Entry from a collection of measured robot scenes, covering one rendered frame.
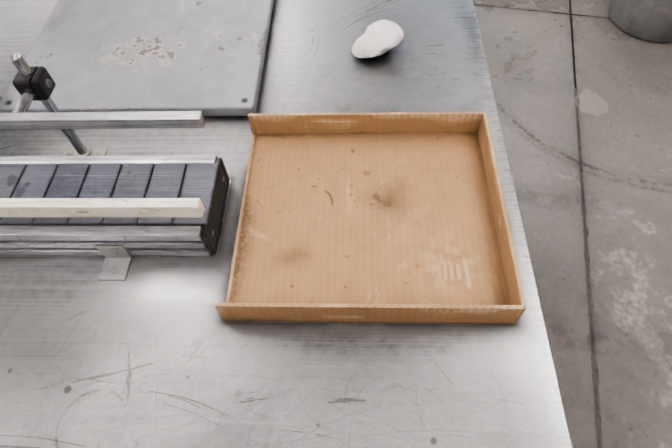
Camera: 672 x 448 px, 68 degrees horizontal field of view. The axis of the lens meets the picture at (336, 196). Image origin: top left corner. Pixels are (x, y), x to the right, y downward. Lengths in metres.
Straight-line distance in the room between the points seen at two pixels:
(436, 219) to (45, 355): 0.44
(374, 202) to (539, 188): 1.18
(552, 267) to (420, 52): 0.96
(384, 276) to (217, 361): 0.19
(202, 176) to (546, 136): 1.47
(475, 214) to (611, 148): 1.37
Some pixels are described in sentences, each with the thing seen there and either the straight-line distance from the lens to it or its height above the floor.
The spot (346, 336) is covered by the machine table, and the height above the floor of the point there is 0.83.
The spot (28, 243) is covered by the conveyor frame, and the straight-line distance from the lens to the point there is 0.64.
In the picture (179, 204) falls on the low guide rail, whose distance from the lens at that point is 0.52.
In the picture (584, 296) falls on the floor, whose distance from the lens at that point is 1.58.
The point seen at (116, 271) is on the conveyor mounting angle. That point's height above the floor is 0.83.
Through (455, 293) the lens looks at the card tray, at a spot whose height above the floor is 0.83.
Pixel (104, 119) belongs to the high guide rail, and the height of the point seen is 0.96.
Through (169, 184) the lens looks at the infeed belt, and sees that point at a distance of 0.59.
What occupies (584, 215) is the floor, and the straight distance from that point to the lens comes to 1.72.
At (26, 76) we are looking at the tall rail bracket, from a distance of 0.65.
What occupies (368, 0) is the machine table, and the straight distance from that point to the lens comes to 0.89.
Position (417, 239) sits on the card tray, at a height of 0.83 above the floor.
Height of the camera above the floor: 1.32
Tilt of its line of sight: 55 degrees down
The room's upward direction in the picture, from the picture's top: 4 degrees counter-clockwise
